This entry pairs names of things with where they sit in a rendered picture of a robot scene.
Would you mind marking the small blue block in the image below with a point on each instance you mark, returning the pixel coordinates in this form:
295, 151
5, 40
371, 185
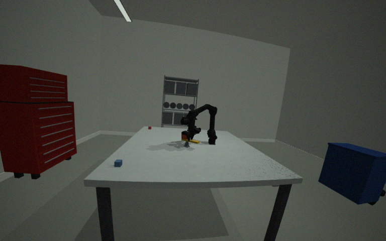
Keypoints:
118, 163

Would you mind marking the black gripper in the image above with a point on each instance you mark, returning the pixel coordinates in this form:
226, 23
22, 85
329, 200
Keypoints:
189, 134

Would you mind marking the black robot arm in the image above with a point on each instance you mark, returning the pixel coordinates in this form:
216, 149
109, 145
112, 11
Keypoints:
191, 117

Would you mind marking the yellow bar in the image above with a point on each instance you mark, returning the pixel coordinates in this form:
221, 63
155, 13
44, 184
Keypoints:
184, 138

